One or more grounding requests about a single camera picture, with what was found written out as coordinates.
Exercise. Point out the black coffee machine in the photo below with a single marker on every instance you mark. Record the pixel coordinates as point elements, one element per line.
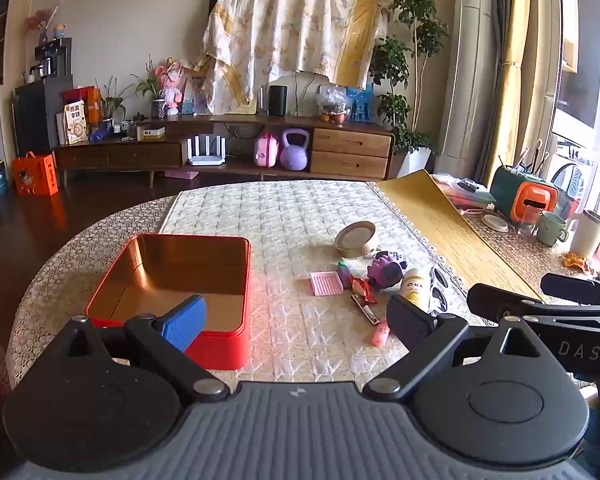
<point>52,60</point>

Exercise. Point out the yellow and white box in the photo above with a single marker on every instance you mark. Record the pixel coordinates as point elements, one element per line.
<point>151,133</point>

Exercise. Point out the green mug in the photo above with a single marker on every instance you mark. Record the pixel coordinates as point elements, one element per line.
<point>550,230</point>

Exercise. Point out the green and orange organizer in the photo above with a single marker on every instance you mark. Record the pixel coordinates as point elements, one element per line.
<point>510,190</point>

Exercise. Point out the purple kettlebell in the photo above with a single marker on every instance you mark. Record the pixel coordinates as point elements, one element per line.
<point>294,155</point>

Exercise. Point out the wooden media cabinet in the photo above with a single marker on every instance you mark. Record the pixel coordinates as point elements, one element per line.
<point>350,143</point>

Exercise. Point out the white bottle yellow cap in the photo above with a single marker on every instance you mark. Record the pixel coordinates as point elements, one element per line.
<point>415,289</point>

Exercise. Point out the tall potted tree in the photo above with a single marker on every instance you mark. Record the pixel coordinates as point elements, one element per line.
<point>410,60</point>

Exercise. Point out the white washing machine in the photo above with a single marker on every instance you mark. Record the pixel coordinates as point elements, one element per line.
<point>575,180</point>

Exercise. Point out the yellow wood-grain mat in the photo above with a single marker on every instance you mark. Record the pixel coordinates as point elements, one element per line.
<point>445,225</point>

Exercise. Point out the small doll figurine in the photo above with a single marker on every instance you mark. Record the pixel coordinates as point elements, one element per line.
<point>59,31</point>

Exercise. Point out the white router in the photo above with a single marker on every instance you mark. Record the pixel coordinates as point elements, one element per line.
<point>206,159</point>

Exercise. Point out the orange carton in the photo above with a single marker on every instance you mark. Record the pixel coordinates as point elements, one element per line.
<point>91,102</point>

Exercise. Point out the black cylinder speaker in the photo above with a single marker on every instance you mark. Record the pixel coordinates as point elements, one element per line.
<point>278,101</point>

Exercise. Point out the pile of plastic packets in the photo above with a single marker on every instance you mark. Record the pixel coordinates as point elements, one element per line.
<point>462,192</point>

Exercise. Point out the red tin box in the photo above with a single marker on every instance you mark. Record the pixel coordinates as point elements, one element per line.
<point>180,270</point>

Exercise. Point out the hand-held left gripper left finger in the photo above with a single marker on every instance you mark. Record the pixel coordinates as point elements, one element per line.
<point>185,321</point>

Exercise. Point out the purple spiky toy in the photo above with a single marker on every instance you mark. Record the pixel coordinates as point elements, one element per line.
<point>385,272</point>

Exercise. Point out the clear drinking glass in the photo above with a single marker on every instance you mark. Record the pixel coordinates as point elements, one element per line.
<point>527,222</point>

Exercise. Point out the floral cream cloth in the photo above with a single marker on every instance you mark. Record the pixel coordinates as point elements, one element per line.
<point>280,25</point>

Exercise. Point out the black cabinet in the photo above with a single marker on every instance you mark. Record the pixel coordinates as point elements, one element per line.
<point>40,120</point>

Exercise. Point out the pink plush doll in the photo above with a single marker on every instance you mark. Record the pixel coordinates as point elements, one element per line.
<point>172,87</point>

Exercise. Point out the orange gift bag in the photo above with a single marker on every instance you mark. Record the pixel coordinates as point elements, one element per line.
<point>36,175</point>

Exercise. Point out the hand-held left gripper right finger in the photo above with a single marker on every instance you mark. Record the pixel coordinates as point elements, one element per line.
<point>411,321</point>

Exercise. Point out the blue photo box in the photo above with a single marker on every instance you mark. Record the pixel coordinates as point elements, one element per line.
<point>361,104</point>

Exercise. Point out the small red case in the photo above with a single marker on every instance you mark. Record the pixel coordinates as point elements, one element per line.
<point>363,289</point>

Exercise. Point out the small potted plant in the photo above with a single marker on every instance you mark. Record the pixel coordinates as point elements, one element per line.
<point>111,107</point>

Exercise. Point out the round white lid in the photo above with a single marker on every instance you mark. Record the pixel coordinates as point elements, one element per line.
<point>495,223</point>

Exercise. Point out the cream quilted mat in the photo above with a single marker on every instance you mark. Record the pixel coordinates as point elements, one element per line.
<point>290,210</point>

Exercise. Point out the flat pink box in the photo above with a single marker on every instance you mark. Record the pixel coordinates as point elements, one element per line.
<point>182,174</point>

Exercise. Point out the purple block toy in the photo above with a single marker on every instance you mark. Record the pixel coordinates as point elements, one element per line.
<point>346,279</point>

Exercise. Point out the pink ribbed tray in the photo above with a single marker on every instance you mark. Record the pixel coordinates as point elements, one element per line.
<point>326,283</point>

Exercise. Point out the orange peel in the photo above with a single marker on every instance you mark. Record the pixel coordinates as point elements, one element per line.
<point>576,261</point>

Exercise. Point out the pink lip balm tube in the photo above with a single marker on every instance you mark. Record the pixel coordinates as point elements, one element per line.
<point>380,334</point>

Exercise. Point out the silver nail clipper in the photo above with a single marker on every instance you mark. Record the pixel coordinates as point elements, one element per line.
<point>366,310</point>

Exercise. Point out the lace pattern tablecloth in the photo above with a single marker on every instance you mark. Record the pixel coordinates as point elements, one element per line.
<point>80,232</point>

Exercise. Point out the clear bag of fruit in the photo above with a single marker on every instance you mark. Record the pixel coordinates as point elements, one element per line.
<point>332,105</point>

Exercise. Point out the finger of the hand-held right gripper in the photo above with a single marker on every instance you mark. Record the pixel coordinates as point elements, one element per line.
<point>495,300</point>
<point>580,289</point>

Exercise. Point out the dried pink flowers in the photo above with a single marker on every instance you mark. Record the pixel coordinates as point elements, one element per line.
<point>39,22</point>

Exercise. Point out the white standing air conditioner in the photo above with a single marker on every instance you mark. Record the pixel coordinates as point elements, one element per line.
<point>462,85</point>

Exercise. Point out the illustrated picture card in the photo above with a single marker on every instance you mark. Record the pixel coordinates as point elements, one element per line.
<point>194,97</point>

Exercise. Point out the yellow curtain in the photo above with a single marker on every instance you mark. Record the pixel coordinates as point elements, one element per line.
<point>511,85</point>

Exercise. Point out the plant in striped pot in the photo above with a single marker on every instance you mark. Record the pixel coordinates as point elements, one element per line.
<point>156,105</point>

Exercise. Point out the printed cereal bag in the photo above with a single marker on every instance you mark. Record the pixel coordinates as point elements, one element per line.
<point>75,124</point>

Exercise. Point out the pink toy case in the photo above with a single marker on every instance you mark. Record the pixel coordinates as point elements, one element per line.
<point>266,151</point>

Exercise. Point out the small dark teapot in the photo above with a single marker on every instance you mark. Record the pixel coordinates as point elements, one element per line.
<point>140,118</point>

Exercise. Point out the slim silver bottle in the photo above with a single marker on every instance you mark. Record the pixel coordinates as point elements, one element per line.
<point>263,102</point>

